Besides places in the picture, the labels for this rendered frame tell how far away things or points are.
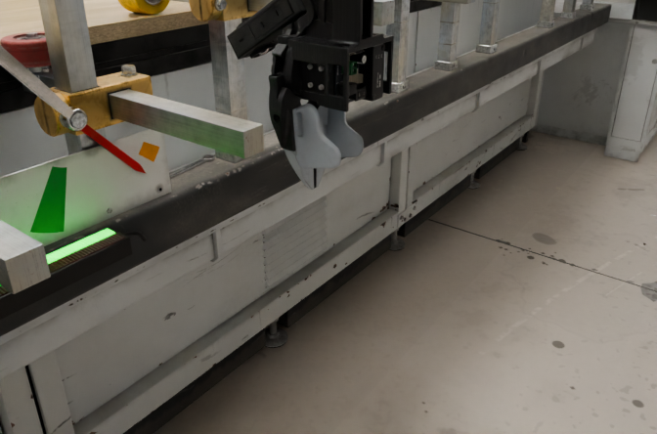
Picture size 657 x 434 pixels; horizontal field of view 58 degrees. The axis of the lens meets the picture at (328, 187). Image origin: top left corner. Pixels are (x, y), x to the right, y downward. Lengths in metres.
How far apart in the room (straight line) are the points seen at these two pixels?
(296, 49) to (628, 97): 2.63
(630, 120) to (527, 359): 1.64
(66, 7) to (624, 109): 2.65
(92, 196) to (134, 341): 0.57
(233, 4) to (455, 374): 1.09
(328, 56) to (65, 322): 0.55
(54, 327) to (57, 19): 0.40
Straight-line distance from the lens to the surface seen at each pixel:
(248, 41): 0.58
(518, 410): 1.56
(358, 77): 0.52
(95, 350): 1.26
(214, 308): 1.44
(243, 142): 0.61
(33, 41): 0.90
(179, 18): 1.13
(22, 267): 0.50
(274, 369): 1.60
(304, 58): 0.51
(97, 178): 0.80
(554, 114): 3.29
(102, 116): 0.78
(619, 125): 3.10
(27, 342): 0.87
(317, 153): 0.54
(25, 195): 0.75
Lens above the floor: 1.06
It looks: 25 degrees down
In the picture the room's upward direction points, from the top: straight up
